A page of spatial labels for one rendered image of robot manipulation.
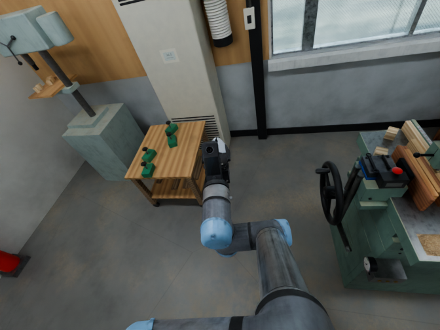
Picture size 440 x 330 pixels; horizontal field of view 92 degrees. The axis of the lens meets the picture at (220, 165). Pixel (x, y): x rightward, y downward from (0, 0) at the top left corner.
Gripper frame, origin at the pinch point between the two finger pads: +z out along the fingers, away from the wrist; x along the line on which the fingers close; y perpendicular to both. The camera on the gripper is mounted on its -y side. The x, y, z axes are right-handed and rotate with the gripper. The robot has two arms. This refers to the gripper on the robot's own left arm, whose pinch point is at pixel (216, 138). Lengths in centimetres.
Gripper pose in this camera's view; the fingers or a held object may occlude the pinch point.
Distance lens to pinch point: 72.7
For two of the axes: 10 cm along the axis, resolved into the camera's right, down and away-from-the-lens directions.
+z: 0.0, -7.3, 6.8
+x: 9.9, -0.9, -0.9
